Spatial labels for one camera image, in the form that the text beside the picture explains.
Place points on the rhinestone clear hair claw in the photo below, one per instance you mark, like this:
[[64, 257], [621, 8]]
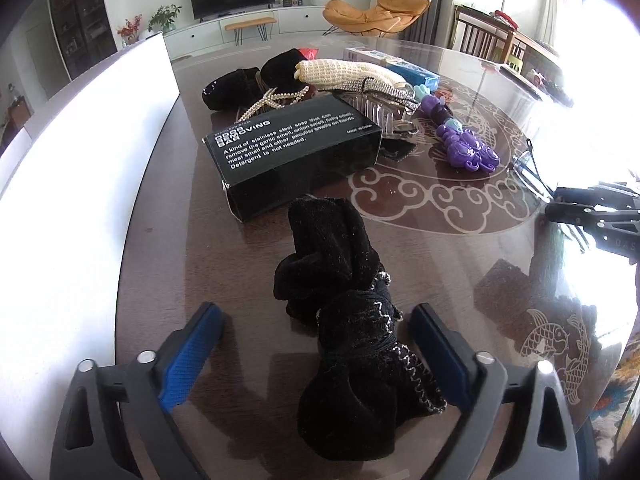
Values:
[[380, 110]]

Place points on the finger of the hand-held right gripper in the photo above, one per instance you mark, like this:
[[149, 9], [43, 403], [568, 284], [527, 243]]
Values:
[[522, 162], [570, 210]]

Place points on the cream knitted pouch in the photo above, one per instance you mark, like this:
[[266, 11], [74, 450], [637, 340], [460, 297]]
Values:
[[335, 75]]

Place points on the red flowers in vase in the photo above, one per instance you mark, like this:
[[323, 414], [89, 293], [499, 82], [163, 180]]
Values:
[[130, 29]]

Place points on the orange lounge chair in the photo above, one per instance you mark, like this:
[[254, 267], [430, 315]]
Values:
[[370, 12]]

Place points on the red packet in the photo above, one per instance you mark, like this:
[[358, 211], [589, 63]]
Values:
[[310, 53]]

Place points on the wooden bench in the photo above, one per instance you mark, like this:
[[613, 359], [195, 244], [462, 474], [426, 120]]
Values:
[[250, 23]]

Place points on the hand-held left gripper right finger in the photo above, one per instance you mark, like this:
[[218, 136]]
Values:
[[440, 355]]

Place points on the purple teal plastic hair clip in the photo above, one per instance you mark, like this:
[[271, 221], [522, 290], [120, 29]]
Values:
[[462, 147]]

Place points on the leafy plant in vase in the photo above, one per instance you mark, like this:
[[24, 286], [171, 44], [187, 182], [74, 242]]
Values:
[[165, 17]]

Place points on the pearl hair claw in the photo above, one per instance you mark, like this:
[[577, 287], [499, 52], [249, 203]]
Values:
[[270, 100]]

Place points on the wooden chair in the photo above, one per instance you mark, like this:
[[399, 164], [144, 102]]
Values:
[[475, 30]]

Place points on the blue white medicine box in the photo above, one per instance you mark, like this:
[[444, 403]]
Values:
[[415, 74]]

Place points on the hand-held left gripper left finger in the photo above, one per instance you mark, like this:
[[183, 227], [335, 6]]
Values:
[[192, 350]]

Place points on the brown patterned desktop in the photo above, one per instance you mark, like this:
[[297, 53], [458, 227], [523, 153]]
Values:
[[450, 270]]

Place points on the patterned chair cushion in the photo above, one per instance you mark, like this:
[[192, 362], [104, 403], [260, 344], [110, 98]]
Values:
[[625, 410]]

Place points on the dark glass display cabinet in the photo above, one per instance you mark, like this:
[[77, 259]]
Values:
[[82, 15]]

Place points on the wooden side table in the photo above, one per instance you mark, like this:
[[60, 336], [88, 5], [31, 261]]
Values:
[[540, 55]]

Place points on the white board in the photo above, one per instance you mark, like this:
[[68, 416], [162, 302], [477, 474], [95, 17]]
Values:
[[75, 210]]

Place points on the red cloth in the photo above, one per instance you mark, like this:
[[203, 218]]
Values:
[[505, 19]]

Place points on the white television cabinet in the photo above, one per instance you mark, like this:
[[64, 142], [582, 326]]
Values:
[[200, 37]]

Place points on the black printed soap box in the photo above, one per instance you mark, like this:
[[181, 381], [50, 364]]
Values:
[[290, 160]]

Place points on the green plastic stool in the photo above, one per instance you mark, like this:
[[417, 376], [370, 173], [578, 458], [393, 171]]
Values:
[[516, 65]]

